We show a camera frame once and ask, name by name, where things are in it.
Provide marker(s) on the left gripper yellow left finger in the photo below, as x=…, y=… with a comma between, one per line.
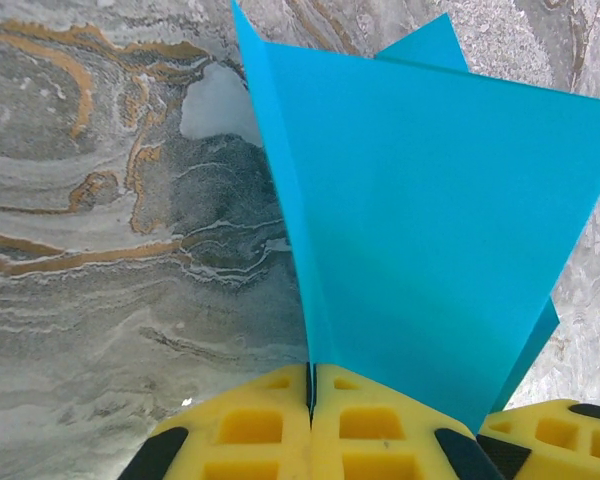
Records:
x=240, y=435

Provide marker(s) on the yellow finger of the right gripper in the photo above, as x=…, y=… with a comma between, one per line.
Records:
x=555, y=440

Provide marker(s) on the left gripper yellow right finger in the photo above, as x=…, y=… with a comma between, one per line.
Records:
x=380, y=440

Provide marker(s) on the blue paper sheet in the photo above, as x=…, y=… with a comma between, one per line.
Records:
x=430, y=200

